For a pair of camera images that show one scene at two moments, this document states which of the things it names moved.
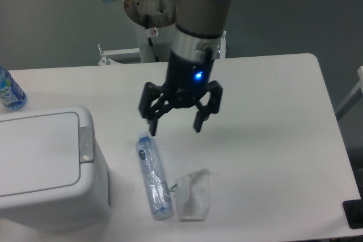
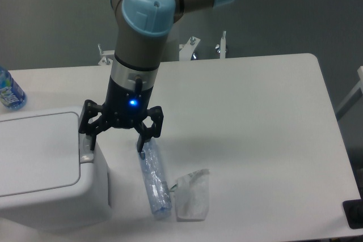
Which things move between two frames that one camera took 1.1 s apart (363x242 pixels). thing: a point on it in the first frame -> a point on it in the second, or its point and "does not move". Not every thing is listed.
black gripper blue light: [186, 82] -> [124, 107]
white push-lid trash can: [53, 175] does not move
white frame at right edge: [354, 97] does not move
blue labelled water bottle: [11, 94] does not move
